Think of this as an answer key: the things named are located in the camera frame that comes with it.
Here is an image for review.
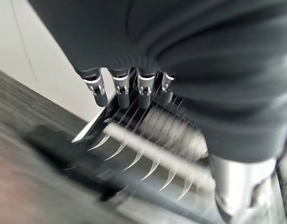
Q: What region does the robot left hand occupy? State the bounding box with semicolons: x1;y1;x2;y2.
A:
28;0;287;224

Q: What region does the wire dishwasher rack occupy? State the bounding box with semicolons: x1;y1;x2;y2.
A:
86;70;287;224

